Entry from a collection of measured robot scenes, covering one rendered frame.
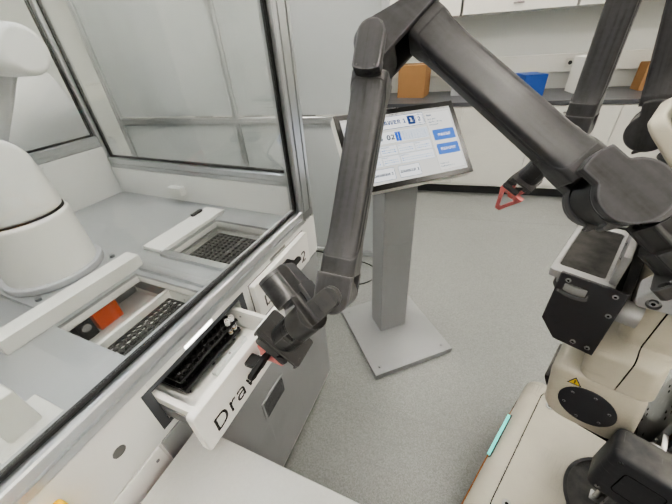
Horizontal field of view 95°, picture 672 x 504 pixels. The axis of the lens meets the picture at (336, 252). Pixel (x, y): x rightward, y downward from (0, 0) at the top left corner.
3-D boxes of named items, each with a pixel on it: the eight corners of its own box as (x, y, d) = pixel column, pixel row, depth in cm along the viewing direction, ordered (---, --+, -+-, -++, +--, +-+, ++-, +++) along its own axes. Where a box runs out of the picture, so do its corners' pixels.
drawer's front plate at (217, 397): (289, 335, 78) (283, 303, 72) (211, 452, 57) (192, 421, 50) (284, 333, 79) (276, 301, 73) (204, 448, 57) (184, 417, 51)
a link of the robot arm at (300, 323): (314, 333, 48) (335, 316, 53) (288, 298, 49) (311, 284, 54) (295, 349, 53) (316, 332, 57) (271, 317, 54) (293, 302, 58)
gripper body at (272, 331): (270, 312, 62) (286, 295, 57) (309, 344, 62) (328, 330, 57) (251, 336, 57) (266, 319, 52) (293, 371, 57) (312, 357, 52)
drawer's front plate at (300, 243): (310, 259, 105) (306, 231, 99) (262, 318, 84) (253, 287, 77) (305, 258, 106) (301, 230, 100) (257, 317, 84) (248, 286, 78)
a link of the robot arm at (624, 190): (416, -50, 41) (418, 5, 50) (343, 37, 44) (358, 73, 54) (700, 190, 33) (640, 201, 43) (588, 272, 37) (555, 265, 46)
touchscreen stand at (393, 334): (451, 351, 167) (494, 168, 110) (375, 379, 156) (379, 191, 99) (404, 294, 207) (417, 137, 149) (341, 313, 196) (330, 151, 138)
